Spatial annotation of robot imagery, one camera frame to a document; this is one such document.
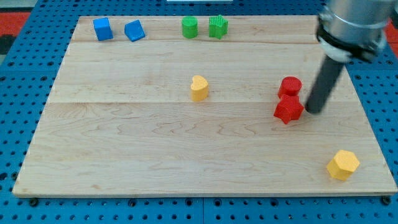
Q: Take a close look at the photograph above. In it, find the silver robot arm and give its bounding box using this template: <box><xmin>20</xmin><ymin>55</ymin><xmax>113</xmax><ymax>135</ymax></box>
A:
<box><xmin>317</xmin><ymin>0</ymin><xmax>397</xmax><ymax>63</ymax></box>

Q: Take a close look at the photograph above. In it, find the yellow heart block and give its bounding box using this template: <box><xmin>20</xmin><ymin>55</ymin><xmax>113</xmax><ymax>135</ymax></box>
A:
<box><xmin>190</xmin><ymin>75</ymin><xmax>209</xmax><ymax>101</ymax></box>

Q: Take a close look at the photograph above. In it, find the yellow hexagon block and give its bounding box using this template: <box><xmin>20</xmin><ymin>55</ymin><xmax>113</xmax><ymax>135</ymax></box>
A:
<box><xmin>326</xmin><ymin>150</ymin><xmax>361</xmax><ymax>181</ymax></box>

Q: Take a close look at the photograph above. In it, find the light wooden board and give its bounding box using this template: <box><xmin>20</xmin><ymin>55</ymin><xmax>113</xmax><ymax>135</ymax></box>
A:
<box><xmin>13</xmin><ymin>16</ymin><xmax>397</xmax><ymax>198</ymax></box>

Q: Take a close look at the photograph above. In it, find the green star block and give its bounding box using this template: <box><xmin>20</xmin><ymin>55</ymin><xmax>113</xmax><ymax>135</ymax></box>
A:
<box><xmin>208</xmin><ymin>15</ymin><xmax>228</xmax><ymax>39</ymax></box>

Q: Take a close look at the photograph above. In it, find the green cylinder block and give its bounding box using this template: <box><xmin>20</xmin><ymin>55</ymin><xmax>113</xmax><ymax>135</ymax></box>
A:
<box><xmin>181</xmin><ymin>16</ymin><xmax>198</xmax><ymax>39</ymax></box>

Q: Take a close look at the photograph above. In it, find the red star block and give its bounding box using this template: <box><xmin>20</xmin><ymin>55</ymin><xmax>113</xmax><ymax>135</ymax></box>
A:
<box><xmin>274</xmin><ymin>94</ymin><xmax>304</xmax><ymax>124</ymax></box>

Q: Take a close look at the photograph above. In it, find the red cylinder block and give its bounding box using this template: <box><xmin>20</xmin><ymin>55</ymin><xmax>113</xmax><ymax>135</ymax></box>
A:
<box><xmin>277</xmin><ymin>77</ymin><xmax>302</xmax><ymax>98</ymax></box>

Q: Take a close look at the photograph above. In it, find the blue wedge block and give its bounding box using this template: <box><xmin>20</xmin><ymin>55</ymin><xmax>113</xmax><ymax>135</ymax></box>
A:
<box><xmin>124</xmin><ymin>20</ymin><xmax>146</xmax><ymax>42</ymax></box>

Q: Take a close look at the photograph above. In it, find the blue cube block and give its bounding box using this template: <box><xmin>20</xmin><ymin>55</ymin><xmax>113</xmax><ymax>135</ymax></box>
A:
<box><xmin>93</xmin><ymin>17</ymin><xmax>113</xmax><ymax>41</ymax></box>

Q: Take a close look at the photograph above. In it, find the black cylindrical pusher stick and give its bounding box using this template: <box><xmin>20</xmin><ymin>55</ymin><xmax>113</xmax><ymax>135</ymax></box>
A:
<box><xmin>305</xmin><ymin>55</ymin><xmax>344</xmax><ymax>114</ymax></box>

